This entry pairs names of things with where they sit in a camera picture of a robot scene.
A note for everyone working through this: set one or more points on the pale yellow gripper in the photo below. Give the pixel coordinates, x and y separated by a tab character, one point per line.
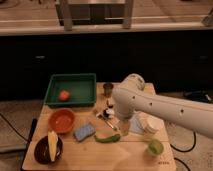
124	127

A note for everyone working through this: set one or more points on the green pepper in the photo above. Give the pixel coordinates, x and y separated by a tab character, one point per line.
110	139

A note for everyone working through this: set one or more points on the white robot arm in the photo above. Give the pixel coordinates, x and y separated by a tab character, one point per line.
129	96

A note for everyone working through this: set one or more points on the white cup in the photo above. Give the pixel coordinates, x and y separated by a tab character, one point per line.
153	125

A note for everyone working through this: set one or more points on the blue sponge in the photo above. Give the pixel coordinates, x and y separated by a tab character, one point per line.
84	131

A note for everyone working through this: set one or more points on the green cup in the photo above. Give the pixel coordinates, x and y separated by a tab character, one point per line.
155	147

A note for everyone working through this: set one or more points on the small metal cup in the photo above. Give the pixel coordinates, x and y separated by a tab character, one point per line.
108	87

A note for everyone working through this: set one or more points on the green plastic tray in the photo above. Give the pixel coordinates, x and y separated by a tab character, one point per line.
82	89

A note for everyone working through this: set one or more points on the orange bowl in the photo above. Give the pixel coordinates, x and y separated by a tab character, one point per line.
61	121

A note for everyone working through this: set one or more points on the red tomato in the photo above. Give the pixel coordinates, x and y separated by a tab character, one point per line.
64	95

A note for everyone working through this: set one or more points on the yellow corn cob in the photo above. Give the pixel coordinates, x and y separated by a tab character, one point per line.
52	143

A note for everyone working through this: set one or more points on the blue black device on floor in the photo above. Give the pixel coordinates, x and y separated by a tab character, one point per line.
199	96

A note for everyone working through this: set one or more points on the dark brown bowl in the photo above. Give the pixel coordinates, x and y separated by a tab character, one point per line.
41	151

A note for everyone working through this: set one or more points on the wooden chair frame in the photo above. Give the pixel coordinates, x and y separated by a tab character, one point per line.
94	12

